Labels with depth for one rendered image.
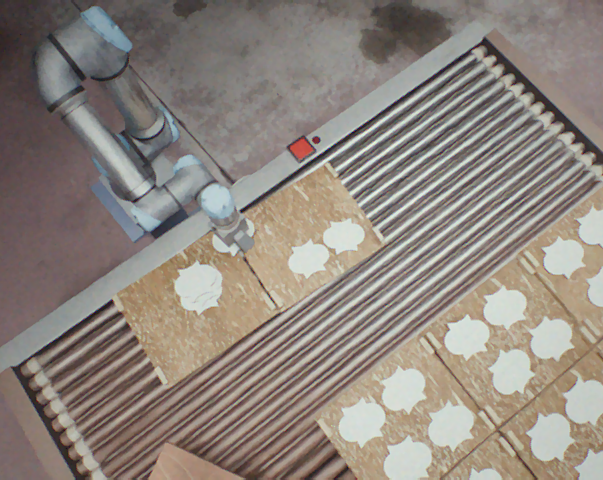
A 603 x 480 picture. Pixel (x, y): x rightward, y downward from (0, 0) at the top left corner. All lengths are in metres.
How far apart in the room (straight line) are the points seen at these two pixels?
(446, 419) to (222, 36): 2.47
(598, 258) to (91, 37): 1.60
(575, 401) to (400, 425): 0.53
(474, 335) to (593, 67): 2.19
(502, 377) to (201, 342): 0.92
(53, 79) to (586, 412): 1.68
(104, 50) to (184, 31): 2.06
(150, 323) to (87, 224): 1.31
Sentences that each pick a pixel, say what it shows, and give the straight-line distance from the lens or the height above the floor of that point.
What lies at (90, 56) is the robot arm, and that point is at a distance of 1.29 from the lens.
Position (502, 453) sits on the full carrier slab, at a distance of 1.71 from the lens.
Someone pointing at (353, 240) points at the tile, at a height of 0.95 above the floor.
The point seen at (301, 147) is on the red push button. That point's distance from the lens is 1.81.
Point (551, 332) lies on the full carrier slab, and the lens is 1.77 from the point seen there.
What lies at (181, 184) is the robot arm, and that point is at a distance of 1.31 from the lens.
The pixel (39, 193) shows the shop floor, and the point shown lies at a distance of 3.09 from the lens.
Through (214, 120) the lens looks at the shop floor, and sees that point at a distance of 2.97.
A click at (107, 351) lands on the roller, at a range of 1.74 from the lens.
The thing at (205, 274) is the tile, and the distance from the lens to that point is 1.63.
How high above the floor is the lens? 2.54
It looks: 74 degrees down
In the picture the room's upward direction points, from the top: 2 degrees counter-clockwise
